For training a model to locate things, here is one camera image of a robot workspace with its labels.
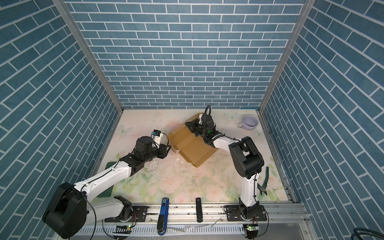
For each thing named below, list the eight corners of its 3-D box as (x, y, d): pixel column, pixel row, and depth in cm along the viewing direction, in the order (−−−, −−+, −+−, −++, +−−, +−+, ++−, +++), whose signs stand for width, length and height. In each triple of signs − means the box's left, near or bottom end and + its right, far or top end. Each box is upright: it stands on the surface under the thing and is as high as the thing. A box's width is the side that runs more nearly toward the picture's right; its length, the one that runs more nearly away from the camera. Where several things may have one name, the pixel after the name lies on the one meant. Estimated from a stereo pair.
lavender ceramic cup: (238, 132, 110) (240, 126, 105) (235, 120, 117) (237, 114, 112) (256, 132, 110) (260, 126, 105) (253, 120, 117) (256, 114, 112)
